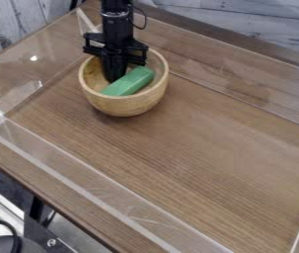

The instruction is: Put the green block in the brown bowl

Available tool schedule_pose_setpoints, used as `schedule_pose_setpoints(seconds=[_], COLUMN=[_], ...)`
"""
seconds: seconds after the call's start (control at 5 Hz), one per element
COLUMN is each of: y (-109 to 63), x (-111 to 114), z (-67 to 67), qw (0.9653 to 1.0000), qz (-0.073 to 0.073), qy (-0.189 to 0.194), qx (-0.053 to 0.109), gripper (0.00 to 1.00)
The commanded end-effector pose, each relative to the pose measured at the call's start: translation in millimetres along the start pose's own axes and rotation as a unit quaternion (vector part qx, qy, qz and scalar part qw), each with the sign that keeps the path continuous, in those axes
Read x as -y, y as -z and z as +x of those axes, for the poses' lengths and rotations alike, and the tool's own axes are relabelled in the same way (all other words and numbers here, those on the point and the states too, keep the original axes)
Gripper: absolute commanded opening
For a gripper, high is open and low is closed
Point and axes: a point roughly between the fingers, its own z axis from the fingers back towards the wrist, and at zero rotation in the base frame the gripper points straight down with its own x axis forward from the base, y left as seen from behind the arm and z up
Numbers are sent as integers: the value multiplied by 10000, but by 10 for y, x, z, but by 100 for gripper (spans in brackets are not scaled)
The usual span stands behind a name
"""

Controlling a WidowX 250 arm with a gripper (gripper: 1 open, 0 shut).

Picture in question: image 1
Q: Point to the black metal base plate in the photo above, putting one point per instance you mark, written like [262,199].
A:
[15,243]

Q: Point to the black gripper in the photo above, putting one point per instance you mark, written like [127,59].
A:
[134,50]

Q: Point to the clear acrylic front barrier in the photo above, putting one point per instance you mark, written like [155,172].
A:
[129,223]

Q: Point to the green rectangular block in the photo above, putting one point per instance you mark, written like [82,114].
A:
[133,82]

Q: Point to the brown wooden bowl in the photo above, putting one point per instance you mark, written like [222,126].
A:
[123,106]

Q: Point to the black table leg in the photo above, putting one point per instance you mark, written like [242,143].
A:
[37,209]

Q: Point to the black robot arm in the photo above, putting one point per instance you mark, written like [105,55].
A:
[118,23]

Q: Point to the clear acrylic corner bracket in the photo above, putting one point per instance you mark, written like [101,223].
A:
[86,25]

